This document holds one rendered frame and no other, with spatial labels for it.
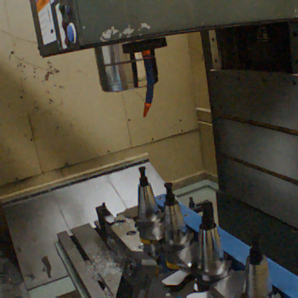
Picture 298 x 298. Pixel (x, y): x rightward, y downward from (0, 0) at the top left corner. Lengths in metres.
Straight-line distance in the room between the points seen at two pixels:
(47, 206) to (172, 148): 0.84
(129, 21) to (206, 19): 0.16
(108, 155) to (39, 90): 0.54
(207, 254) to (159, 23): 0.40
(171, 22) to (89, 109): 1.39
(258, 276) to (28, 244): 1.49
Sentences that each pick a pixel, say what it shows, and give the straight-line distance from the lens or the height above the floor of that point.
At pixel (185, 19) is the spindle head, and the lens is 0.70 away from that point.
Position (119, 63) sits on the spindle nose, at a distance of 0.92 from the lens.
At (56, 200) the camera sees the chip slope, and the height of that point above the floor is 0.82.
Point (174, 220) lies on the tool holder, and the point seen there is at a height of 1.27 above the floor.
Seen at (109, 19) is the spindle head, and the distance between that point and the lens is 0.64.
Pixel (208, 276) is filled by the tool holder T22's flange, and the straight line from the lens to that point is 0.55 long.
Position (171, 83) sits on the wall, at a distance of 2.20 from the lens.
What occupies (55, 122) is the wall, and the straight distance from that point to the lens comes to 1.98.
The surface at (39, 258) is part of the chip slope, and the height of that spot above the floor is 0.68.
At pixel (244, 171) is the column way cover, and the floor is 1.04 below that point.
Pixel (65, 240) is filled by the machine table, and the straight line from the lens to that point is 1.41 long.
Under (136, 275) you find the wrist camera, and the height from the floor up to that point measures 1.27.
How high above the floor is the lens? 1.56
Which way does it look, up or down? 18 degrees down
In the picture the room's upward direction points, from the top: 9 degrees counter-clockwise
